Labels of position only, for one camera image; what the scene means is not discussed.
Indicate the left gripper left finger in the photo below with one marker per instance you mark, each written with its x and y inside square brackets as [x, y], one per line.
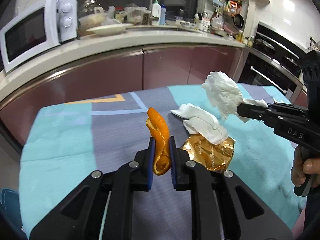
[101, 206]

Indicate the white soap bottle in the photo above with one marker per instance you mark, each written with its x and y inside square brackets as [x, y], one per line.
[156, 12]

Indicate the white stone countertop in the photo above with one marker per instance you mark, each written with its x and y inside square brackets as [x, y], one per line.
[94, 44]

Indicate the black built-in oven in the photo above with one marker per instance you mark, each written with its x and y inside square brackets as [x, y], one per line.
[281, 70]

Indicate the small porcelain bowl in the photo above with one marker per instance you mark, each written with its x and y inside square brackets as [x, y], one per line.
[186, 24]

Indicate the maroon kitchen cabinets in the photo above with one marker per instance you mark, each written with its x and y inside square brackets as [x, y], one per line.
[113, 72]

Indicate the black frying pan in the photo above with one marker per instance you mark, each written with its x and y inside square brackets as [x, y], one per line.
[238, 21]

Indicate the white microwave oven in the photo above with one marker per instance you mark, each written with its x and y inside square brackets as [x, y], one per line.
[39, 28]

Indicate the white tissue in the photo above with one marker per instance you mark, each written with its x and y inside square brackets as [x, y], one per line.
[223, 93]
[199, 121]

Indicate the gold foil snack wrapper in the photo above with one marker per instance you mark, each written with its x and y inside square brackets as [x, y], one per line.
[213, 157]

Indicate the black cooking pot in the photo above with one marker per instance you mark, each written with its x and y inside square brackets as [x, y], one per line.
[266, 47]

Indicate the orange peel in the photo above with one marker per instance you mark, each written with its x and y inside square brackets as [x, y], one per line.
[160, 132]

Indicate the blue trash bin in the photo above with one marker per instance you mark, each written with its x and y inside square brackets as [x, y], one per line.
[11, 205]

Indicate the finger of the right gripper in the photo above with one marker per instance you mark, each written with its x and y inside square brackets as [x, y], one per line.
[246, 111]

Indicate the blue bottle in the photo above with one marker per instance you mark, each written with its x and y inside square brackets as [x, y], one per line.
[163, 14]

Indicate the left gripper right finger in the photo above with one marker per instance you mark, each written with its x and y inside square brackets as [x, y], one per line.
[222, 205]

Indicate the clear plastic food container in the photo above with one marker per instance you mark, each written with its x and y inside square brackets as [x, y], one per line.
[137, 15]

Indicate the white oval plate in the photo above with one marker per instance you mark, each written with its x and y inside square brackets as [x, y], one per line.
[111, 29]

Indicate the glass jug with food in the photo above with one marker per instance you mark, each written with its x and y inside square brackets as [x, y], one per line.
[90, 14]

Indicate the person's right hand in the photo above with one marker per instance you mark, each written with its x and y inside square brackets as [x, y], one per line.
[301, 168]

